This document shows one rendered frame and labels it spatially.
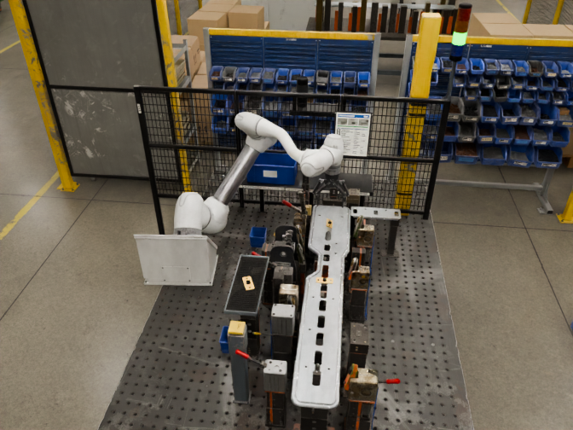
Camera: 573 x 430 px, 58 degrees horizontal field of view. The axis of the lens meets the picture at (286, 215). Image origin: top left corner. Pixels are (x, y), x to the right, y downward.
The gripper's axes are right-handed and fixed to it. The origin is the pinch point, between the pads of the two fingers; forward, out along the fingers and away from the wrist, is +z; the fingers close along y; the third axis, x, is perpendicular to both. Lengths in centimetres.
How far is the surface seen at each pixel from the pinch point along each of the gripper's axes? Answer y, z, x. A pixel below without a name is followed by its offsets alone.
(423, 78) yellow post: 48, -52, 58
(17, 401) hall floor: -181, 115, -66
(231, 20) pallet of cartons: -146, 18, 435
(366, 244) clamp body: 21.3, 19.8, -8.2
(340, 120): 3, -25, 54
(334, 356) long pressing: 7, 15, -93
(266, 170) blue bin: -41, 2, 35
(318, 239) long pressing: -5.0, 14.3, -13.9
